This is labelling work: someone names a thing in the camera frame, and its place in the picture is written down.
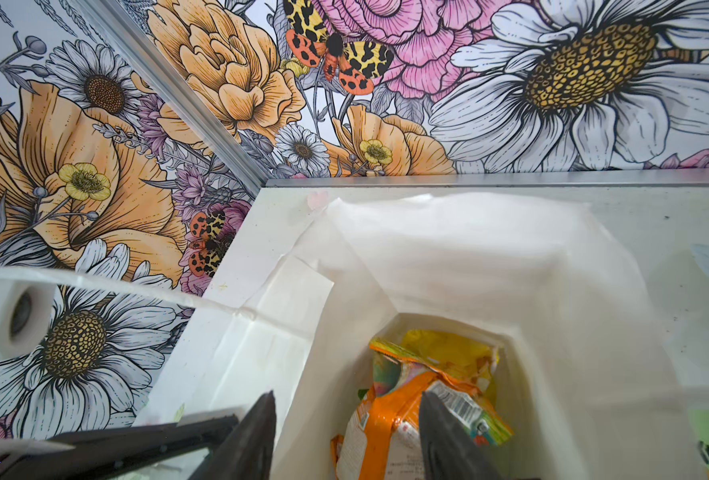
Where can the yellow snack packet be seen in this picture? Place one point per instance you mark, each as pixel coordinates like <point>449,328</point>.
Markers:
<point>461,358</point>

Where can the white paper bag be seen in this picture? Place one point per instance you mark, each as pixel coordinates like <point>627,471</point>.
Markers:
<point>587,383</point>

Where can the orange snack packet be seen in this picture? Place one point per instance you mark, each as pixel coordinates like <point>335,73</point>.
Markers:
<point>382,438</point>

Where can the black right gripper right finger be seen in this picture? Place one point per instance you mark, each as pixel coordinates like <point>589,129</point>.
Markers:
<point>448,452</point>

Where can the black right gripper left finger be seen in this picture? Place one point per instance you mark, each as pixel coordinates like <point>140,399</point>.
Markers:
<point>247,451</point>

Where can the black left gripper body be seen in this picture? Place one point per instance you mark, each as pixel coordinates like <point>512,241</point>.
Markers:
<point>104,454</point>

